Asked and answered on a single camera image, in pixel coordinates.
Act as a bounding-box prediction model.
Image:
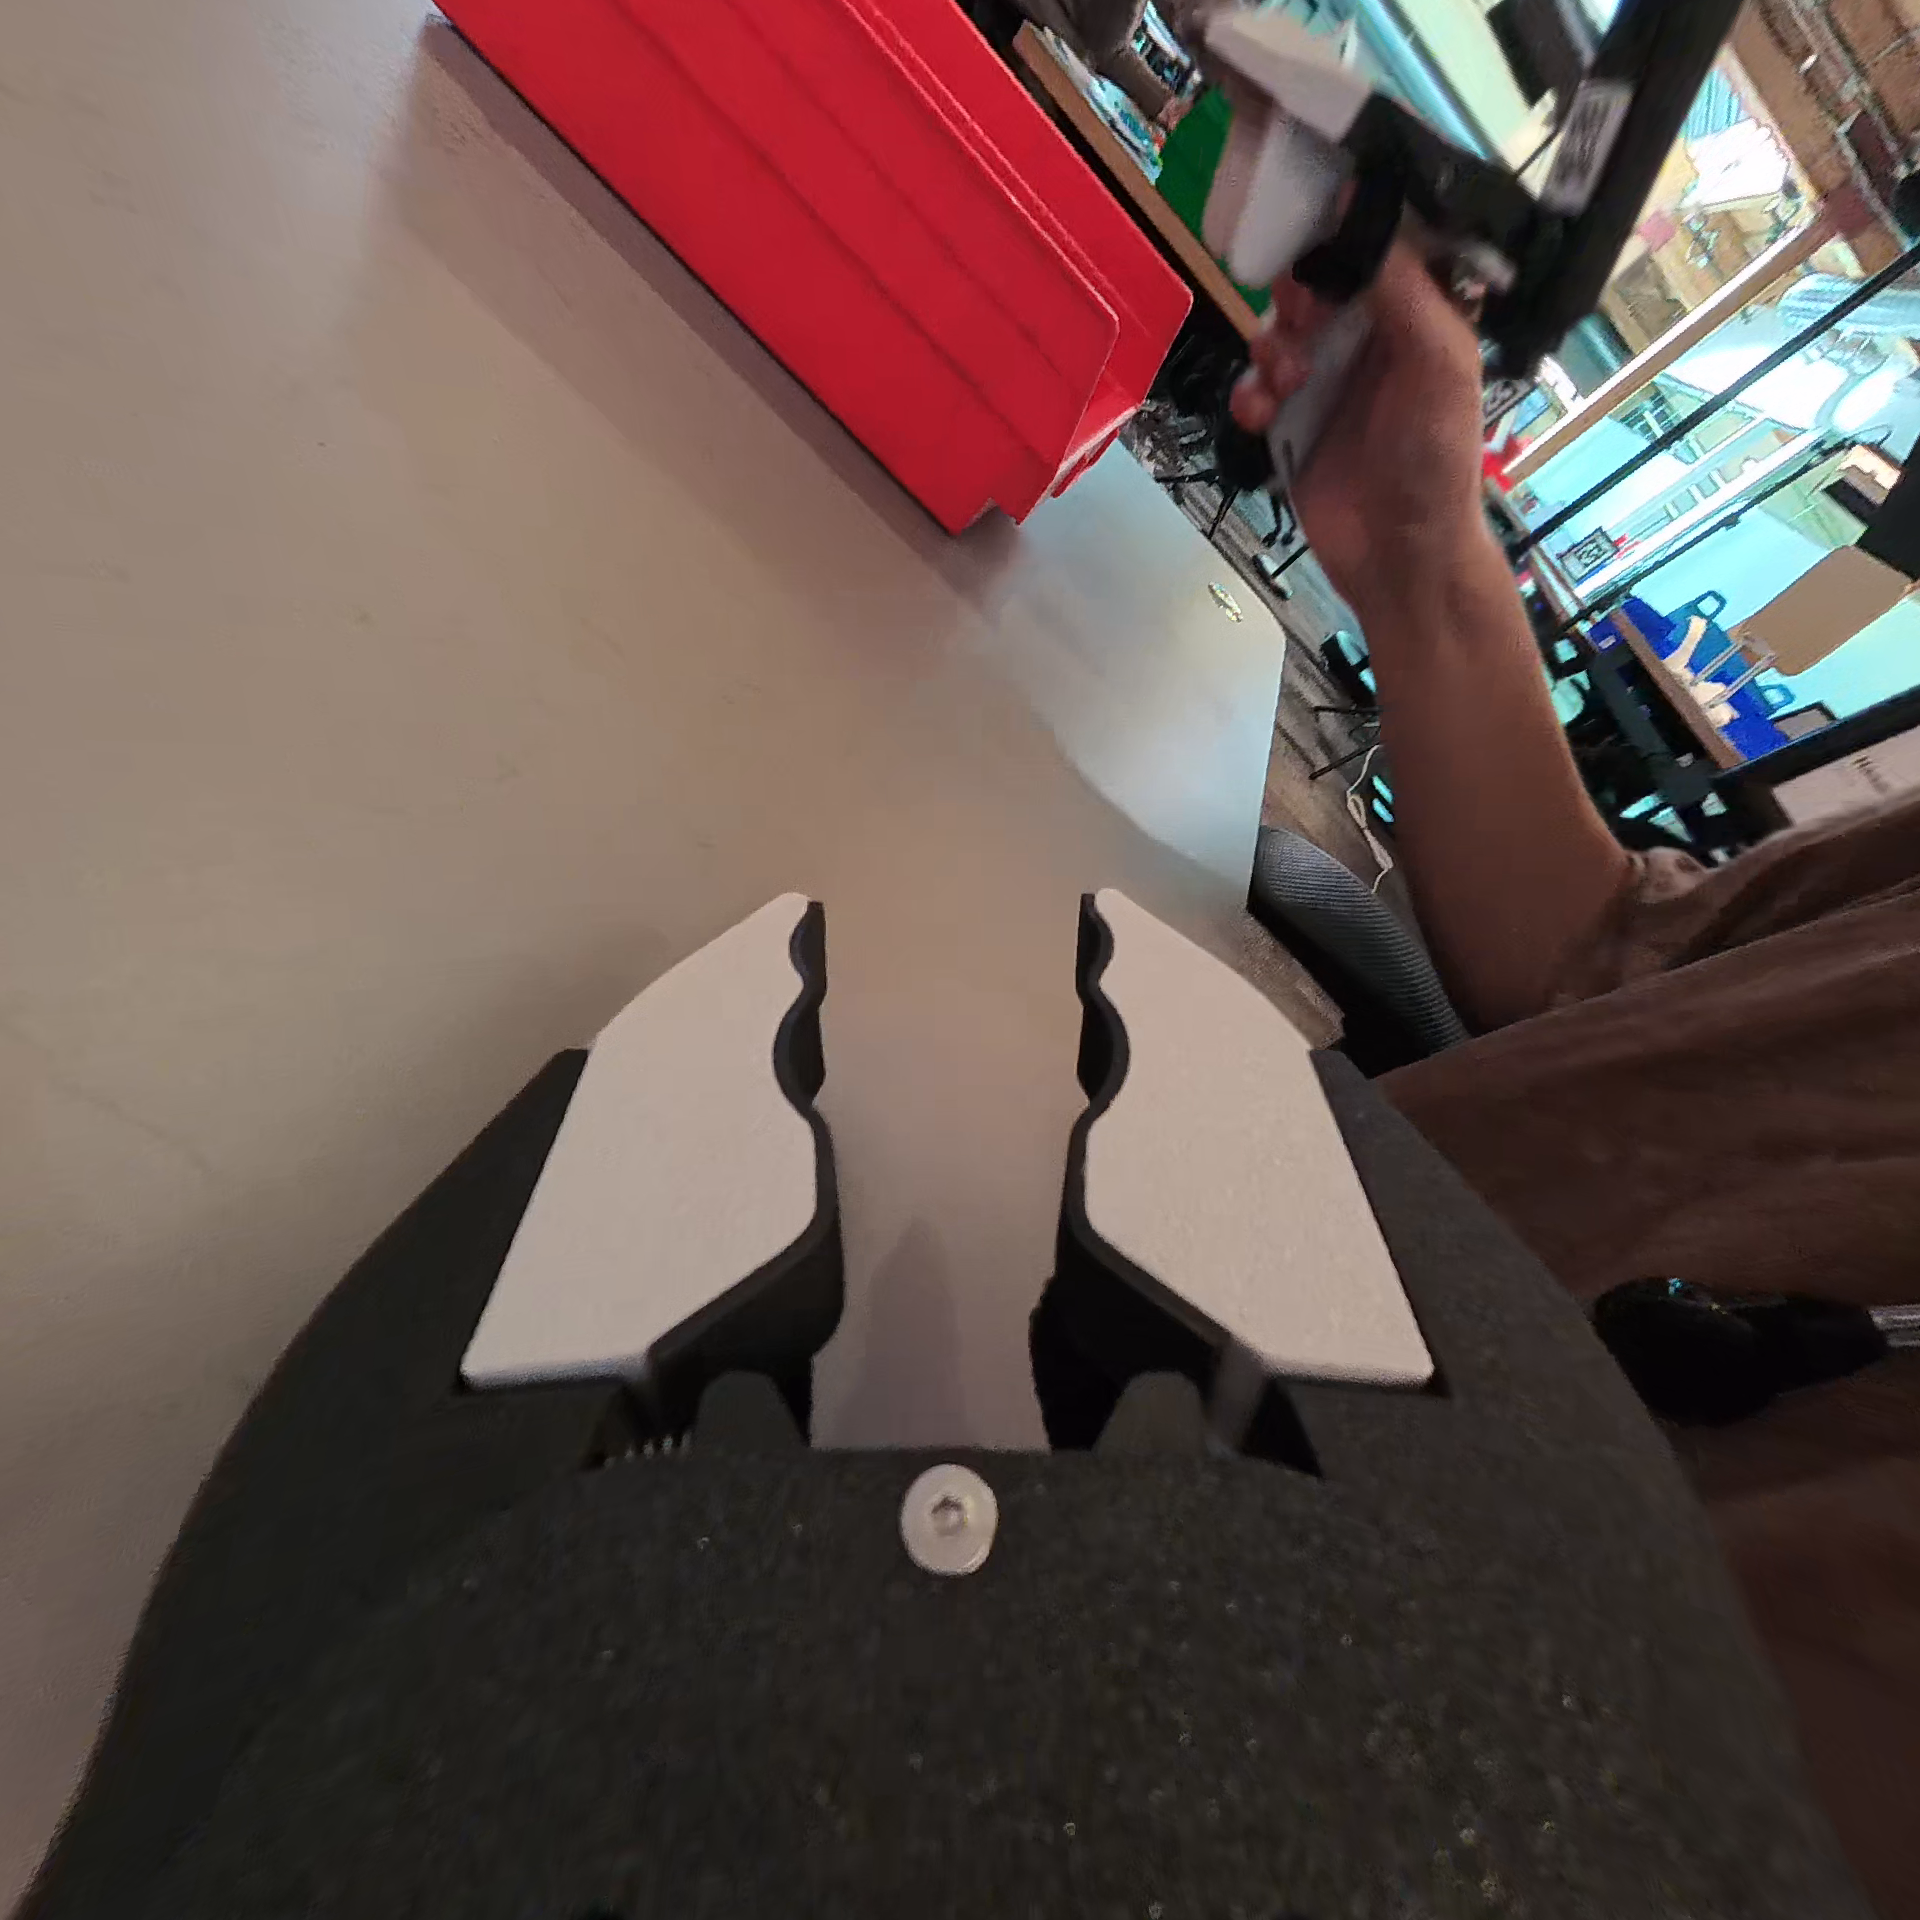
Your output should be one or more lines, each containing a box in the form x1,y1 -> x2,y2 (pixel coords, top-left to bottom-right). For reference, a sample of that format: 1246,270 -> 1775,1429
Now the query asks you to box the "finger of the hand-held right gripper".
1201,6 -> 1388,278

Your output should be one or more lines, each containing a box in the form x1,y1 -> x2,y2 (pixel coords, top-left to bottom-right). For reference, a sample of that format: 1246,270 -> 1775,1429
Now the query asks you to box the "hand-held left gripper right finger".
1036,890 -> 1435,1417

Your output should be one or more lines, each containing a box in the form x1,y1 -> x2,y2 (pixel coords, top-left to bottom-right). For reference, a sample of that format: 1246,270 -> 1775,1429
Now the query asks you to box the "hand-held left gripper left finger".
459,891 -> 845,1417

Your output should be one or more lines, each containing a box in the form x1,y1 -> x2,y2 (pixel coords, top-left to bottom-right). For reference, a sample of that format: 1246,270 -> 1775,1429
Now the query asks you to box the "red plastic bin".
437,0 -> 1195,533

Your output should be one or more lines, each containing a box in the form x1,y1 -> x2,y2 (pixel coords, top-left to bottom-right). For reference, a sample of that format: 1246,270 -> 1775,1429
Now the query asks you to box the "person's right forearm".
1335,505 -> 1645,1032

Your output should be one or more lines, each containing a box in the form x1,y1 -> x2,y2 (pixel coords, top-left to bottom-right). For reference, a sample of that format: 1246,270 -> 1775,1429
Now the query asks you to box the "grey desk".
0,0 -> 1292,1802

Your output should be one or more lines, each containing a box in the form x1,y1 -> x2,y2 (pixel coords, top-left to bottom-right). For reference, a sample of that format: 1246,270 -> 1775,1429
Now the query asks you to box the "person's right hand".
1231,240 -> 1498,592

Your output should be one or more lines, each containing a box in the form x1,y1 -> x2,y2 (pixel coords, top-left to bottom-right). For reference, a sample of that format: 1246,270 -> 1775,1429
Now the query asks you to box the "green plastic bin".
1153,91 -> 1239,236

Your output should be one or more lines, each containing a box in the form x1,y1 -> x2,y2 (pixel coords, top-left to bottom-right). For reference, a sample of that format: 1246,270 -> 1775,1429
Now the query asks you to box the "black office chair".
1246,825 -> 1478,1076

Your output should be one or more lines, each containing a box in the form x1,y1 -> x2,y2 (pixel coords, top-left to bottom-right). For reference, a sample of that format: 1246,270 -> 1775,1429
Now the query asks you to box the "person's brown clothing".
1366,796 -> 1920,1920

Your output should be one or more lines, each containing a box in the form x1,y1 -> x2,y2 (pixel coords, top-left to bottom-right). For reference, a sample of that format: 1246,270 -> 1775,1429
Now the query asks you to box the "black framed board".
1725,691 -> 1920,841

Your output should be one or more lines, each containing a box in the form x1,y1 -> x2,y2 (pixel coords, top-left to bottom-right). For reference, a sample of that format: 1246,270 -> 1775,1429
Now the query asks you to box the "black chest strap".
1590,1276 -> 1920,1425

